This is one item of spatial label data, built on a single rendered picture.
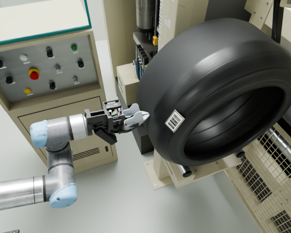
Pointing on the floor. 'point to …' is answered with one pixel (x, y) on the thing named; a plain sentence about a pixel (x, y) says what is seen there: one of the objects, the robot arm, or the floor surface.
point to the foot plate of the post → (158, 183)
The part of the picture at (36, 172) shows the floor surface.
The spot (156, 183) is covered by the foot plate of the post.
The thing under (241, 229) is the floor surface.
